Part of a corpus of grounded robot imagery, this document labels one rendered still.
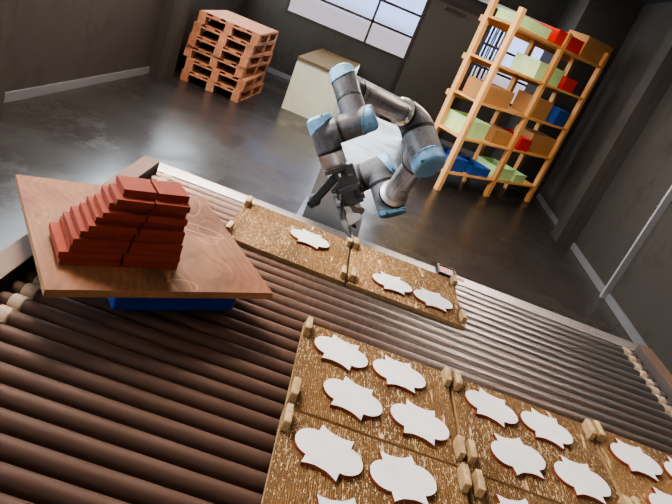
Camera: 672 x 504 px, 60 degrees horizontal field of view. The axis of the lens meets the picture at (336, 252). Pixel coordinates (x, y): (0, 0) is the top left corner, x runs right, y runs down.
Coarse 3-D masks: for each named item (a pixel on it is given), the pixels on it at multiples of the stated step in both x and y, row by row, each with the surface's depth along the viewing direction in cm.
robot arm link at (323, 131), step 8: (328, 112) 164; (312, 120) 162; (320, 120) 162; (328, 120) 163; (312, 128) 163; (320, 128) 162; (328, 128) 162; (336, 128) 162; (312, 136) 164; (320, 136) 163; (328, 136) 162; (336, 136) 162; (320, 144) 163; (328, 144) 163; (336, 144) 164; (320, 152) 164; (328, 152) 163
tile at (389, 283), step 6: (372, 276) 193; (378, 276) 194; (384, 276) 196; (390, 276) 198; (378, 282) 190; (384, 282) 192; (390, 282) 193; (396, 282) 195; (402, 282) 197; (384, 288) 188; (390, 288) 189; (396, 288) 191; (402, 288) 193; (408, 288) 194; (402, 294) 189
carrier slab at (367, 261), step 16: (352, 256) 203; (368, 256) 209; (384, 256) 214; (368, 272) 197; (384, 272) 202; (400, 272) 207; (416, 272) 212; (432, 272) 218; (352, 288) 185; (368, 288) 186; (416, 288) 200; (432, 288) 205; (448, 288) 210; (400, 304) 186; (416, 304) 188; (448, 320) 187
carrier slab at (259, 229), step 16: (256, 208) 209; (240, 224) 192; (256, 224) 197; (272, 224) 202; (288, 224) 207; (304, 224) 213; (240, 240) 182; (256, 240) 186; (272, 240) 191; (288, 240) 195; (336, 240) 211; (272, 256) 182; (288, 256) 185; (304, 256) 189; (320, 256) 194; (336, 256) 198; (320, 272) 183; (336, 272) 187
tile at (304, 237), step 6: (294, 234) 199; (300, 234) 201; (306, 234) 203; (312, 234) 205; (300, 240) 196; (306, 240) 198; (312, 240) 200; (318, 240) 202; (324, 240) 204; (312, 246) 196; (318, 246) 198; (324, 246) 199
